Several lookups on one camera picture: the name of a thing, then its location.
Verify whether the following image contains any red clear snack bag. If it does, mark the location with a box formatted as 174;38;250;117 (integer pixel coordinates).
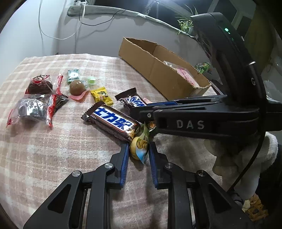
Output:
6;74;65;129
25;74;53;94

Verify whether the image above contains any small black snack packet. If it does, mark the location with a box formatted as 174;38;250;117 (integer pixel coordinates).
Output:
54;94;68;112

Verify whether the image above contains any clear green candy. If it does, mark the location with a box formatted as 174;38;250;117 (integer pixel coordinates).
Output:
85;76;96;86

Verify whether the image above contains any brown cardboard box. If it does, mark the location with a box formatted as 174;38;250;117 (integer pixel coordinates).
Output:
119;37;211;100

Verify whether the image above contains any small snickers bar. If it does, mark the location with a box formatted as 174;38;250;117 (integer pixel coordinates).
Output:
115;87;147;109

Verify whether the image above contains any green tissue pack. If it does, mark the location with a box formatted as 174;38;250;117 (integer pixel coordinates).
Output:
195;62;210;74

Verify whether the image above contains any brown chocolate ball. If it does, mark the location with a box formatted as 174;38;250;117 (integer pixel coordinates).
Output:
69;80;85;96

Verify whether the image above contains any yellow candy packet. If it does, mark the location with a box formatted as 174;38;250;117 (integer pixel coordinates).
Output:
90;87;114;106

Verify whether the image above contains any large snickers bar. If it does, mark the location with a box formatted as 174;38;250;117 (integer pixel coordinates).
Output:
81;101;140;143

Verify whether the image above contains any packaged toast bread loaf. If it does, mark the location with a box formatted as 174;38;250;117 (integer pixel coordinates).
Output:
163;61;199;87

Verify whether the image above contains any white cable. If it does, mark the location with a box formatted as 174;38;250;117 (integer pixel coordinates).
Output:
38;0;88;54

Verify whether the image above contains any black cable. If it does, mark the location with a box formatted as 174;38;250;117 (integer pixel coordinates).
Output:
78;4;159;27

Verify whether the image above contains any potted spider plant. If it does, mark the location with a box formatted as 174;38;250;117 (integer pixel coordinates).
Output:
175;15;195;36

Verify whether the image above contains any pink plaid tablecloth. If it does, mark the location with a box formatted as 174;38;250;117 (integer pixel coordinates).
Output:
1;54;222;228

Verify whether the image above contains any white power strip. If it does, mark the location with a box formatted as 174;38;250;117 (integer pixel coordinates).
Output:
74;0;88;6

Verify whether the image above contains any yellow blue candy pouch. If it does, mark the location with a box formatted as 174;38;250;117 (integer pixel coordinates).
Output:
130;121;156;164

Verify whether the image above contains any green mint candy packet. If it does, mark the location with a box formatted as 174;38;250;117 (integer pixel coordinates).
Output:
67;69;79;84

